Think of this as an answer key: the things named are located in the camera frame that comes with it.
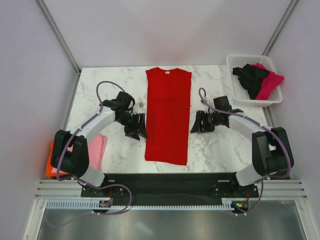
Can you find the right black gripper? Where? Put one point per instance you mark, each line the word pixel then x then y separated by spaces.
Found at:
pixel 197 126

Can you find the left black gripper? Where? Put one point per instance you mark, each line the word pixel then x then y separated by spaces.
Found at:
pixel 138 128

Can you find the red t shirt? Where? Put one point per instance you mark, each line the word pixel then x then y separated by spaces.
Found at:
pixel 168 115

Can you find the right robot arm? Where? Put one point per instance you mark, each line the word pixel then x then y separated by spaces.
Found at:
pixel 271 153

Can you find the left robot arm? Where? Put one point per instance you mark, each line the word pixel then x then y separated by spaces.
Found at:
pixel 70 152

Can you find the folded pink t shirt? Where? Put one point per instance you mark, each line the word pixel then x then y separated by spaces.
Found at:
pixel 96 151

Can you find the white plastic basket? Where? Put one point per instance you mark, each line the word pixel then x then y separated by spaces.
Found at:
pixel 238 93

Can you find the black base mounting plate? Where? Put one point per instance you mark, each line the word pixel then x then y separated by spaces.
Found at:
pixel 171 188

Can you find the black t shirt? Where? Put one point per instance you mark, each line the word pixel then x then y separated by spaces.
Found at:
pixel 250 78

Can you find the magenta t shirt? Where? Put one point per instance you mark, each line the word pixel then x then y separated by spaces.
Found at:
pixel 269 83

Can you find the folded orange t shirt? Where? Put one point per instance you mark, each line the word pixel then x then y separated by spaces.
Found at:
pixel 48 168

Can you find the white slotted cable duct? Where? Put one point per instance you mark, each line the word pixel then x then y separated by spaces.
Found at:
pixel 97 204

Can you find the aluminium front rail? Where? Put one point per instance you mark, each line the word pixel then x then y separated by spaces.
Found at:
pixel 272 190

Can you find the right aluminium frame post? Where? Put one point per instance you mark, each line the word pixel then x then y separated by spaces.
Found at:
pixel 280 26

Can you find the aluminium frame post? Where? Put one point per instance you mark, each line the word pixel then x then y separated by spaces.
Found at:
pixel 280 26
pixel 58 35

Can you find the left aluminium frame post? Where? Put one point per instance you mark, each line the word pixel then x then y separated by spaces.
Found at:
pixel 58 35

